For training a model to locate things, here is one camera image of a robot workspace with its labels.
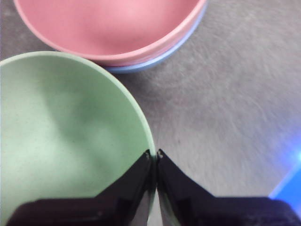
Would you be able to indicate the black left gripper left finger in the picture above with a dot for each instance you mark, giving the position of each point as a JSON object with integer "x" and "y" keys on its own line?
{"x": 117, "y": 207}

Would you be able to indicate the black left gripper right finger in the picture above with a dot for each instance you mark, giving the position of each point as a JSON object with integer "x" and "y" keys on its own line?
{"x": 200, "y": 209}

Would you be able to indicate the green ribbed bowl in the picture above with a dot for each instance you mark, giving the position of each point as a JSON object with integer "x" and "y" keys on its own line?
{"x": 58, "y": 129}

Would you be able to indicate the red ribbed bowl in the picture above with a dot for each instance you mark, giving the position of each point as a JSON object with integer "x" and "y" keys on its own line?
{"x": 105, "y": 26}

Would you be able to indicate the blue ribbed bowl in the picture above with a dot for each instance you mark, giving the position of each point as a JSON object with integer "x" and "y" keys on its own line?
{"x": 150, "y": 64}

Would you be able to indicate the bright blue lit object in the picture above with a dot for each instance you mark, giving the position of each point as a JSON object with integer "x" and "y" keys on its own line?
{"x": 290, "y": 181}

